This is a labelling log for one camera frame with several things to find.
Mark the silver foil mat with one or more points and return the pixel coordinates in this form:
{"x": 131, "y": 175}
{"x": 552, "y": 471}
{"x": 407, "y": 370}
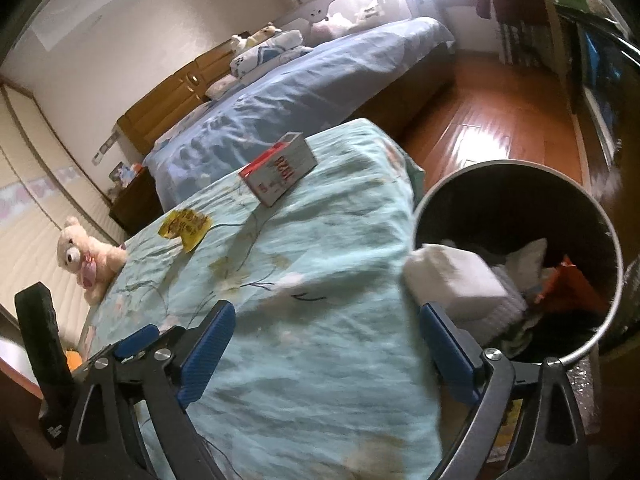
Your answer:
{"x": 585, "y": 395}

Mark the white pillow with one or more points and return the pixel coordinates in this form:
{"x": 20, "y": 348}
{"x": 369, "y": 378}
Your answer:
{"x": 225, "y": 87}

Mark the crumpled white tissue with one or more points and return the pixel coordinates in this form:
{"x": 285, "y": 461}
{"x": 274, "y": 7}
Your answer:
{"x": 525, "y": 260}

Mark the bed with blue duvet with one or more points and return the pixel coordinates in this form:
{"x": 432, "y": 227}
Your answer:
{"x": 310, "y": 95}

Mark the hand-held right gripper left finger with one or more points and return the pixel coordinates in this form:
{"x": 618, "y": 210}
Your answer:
{"x": 210, "y": 345}

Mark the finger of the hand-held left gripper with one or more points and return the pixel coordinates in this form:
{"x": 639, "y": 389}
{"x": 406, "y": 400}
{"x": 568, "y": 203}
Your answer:
{"x": 137, "y": 340}

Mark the wall radiator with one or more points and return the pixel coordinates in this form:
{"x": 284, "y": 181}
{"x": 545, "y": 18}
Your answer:
{"x": 525, "y": 45}

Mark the wall socket panel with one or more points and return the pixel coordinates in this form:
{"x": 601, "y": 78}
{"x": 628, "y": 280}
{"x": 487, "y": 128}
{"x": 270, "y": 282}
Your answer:
{"x": 105, "y": 150}

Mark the cream teddy bear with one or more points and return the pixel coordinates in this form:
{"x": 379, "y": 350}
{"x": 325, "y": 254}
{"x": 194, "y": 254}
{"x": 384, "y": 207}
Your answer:
{"x": 85, "y": 260}

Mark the dark wooden nightstand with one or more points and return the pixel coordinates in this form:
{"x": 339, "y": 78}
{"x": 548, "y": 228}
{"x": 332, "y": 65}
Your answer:
{"x": 135, "y": 200}

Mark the yellow snack wrapper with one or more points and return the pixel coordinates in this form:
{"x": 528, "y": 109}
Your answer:
{"x": 185, "y": 225}

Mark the black round trash bin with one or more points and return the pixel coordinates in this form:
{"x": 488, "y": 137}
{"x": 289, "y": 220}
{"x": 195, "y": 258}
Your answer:
{"x": 500, "y": 200}

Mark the black glossy cabinet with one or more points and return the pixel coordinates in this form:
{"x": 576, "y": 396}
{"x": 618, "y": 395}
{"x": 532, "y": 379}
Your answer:
{"x": 595, "y": 85}

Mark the teal floral blanket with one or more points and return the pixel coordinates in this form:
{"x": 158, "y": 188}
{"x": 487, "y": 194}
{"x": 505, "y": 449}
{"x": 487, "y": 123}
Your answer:
{"x": 310, "y": 270}

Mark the cream plush toy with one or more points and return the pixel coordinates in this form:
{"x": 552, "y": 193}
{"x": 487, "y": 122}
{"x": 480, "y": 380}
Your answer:
{"x": 255, "y": 35}

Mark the orange snack wrapper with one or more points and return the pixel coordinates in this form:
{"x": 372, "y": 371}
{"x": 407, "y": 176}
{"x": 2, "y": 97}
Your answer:
{"x": 570, "y": 285}

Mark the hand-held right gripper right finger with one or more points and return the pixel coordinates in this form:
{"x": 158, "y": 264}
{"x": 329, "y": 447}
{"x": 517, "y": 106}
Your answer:
{"x": 447, "y": 350}

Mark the grey box with red label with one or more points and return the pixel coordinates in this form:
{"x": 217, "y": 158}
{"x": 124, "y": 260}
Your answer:
{"x": 280, "y": 170}

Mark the blue patterned pillow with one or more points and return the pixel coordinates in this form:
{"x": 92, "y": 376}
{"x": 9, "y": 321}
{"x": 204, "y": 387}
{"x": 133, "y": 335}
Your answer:
{"x": 270, "y": 52}

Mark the wooden headboard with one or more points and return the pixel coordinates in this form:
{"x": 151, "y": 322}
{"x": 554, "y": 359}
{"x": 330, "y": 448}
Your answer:
{"x": 170, "y": 105}

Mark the white tissue wad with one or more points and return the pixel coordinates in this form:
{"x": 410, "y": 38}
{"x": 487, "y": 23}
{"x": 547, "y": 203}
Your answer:
{"x": 455, "y": 280}

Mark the grey crib rail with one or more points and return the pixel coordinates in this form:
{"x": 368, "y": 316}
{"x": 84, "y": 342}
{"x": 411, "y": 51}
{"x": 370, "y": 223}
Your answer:
{"x": 320, "y": 7}

